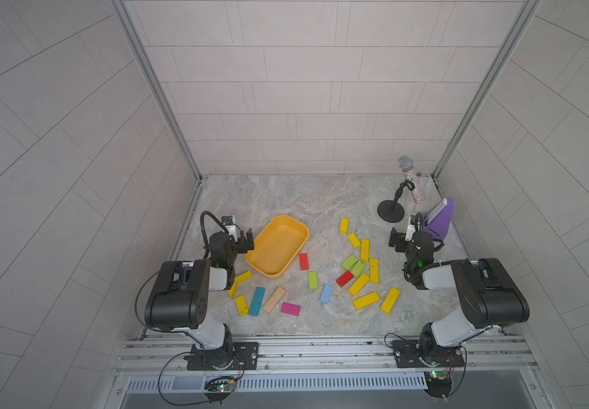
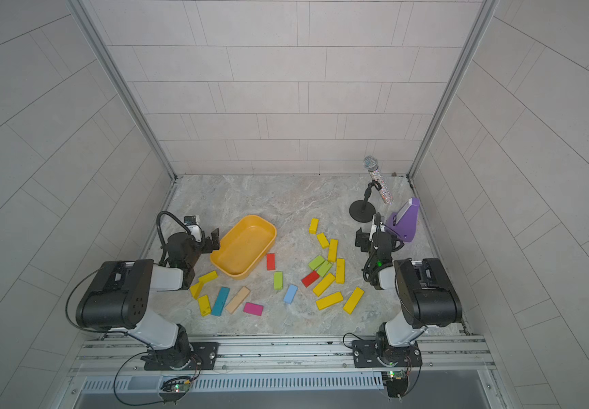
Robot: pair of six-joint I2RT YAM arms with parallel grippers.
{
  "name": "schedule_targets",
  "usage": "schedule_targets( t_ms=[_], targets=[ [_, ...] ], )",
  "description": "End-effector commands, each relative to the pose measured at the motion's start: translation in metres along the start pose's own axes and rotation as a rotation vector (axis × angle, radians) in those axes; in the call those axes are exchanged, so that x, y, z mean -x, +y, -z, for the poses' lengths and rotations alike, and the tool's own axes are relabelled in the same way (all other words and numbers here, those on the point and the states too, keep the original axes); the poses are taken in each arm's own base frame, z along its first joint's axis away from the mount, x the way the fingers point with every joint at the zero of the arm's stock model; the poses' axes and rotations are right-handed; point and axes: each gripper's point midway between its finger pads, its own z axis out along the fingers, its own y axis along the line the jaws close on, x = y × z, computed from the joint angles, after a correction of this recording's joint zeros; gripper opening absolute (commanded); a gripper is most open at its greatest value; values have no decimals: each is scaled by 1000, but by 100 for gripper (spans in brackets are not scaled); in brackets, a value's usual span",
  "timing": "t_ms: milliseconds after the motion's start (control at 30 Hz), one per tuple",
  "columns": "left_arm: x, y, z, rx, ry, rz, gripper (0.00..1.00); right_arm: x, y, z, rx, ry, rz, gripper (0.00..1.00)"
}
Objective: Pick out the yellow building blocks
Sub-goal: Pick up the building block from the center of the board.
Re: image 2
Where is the red block right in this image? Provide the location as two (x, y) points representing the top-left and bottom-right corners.
(301, 270), (320, 288)

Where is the right circuit board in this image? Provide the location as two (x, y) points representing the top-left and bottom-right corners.
(381, 370), (411, 400)

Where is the aluminium mounting rail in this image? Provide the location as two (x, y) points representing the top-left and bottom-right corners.
(66, 336), (496, 377)

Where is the black microphone stand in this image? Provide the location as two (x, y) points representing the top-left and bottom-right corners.
(349, 181), (382, 223)

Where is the yellow block small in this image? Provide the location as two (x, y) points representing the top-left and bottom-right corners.
(190, 281), (203, 299)

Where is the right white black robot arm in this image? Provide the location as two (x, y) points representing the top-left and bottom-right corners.
(356, 213), (462, 352)

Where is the yellow plastic tray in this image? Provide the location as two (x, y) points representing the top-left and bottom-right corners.
(210, 215), (277, 281)

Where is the left circuit board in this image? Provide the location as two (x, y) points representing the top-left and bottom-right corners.
(161, 377), (192, 393)

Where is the purple phone holder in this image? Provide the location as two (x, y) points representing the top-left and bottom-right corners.
(386, 197), (420, 244)

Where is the red block by tray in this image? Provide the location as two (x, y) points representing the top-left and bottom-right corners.
(266, 253), (276, 271)

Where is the left black cable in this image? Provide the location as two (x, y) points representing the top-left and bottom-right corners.
(112, 349), (173, 407)

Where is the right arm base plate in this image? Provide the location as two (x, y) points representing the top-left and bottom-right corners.
(351, 340), (423, 369)

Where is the yellow block diagonal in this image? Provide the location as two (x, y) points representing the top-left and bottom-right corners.
(313, 273), (335, 298)

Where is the teal block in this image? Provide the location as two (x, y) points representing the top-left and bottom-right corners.
(211, 286), (231, 317)

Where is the light blue block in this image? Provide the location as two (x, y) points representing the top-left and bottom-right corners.
(284, 285), (299, 304)

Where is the light green block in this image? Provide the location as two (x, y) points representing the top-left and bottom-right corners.
(316, 261), (333, 277)
(308, 256), (326, 271)

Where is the yellow block top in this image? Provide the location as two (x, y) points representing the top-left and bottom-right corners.
(309, 218), (319, 234)

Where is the green block centre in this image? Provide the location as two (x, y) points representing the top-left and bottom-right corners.
(273, 271), (283, 291)

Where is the light green block upper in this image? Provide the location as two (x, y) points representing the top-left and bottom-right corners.
(308, 256), (326, 271)

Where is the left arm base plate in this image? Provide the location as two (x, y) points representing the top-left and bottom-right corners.
(141, 342), (219, 371)

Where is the tan wooden block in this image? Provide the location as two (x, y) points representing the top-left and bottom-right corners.
(226, 286), (251, 315)

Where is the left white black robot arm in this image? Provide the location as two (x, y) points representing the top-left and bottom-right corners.
(65, 211), (220, 351)

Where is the white smartphone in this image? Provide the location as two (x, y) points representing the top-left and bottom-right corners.
(396, 199), (412, 220)

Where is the glitter microphone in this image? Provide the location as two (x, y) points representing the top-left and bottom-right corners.
(363, 156), (393, 205)

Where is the circuit board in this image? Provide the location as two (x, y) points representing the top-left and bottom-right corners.
(381, 370), (411, 400)
(161, 377), (192, 393)

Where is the magenta block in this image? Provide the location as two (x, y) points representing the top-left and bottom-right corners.
(243, 303), (264, 316)

